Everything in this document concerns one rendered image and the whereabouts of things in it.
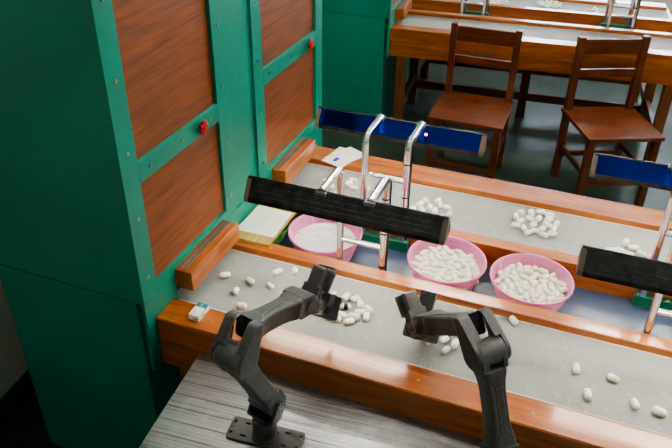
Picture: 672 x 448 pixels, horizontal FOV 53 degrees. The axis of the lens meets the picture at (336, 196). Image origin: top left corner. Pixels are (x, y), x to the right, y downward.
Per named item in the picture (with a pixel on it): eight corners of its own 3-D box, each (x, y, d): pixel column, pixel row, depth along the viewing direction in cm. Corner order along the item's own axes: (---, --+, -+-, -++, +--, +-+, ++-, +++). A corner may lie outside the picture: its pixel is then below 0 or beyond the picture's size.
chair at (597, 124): (573, 210, 400) (606, 61, 353) (548, 173, 438) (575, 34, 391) (645, 208, 403) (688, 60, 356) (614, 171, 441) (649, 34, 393)
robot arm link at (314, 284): (316, 264, 184) (296, 256, 173) (343, 275, 180) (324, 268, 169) (300, 304, 183) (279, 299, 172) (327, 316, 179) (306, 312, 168)
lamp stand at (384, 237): (371, 322, 215) (377, 202, 192) (312, 306, 221) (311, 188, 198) (389, 287, 231) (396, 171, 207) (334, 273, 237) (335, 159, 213)
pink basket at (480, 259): (490, 306, 223) (494, 283, 218) (409, 305, 222) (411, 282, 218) (475, 257, 245) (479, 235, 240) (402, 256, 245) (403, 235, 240)
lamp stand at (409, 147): (406, 253, 247) (415, 142, 224) (354, 241, 253) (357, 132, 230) (419, 225, 263) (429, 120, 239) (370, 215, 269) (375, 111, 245)
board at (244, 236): (268, 247, 234) (268, 245, 233) (229, 238, 238) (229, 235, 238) (306, 201, 260) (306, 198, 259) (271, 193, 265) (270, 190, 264)
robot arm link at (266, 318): (294, 280, 175) (214, 317, 150) (323, 292, 171) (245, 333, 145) (287, 322, 179) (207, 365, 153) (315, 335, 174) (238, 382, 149)
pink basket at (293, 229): (373, 265, 241) (374, 243, 236) (302, 281, 232) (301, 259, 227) (345, 225, 262) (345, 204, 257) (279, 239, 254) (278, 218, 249)
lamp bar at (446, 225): (444, 246, 188) (446, 224, 184) (243, 201, 207) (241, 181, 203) (450, 231, 195) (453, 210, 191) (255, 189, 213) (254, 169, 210)
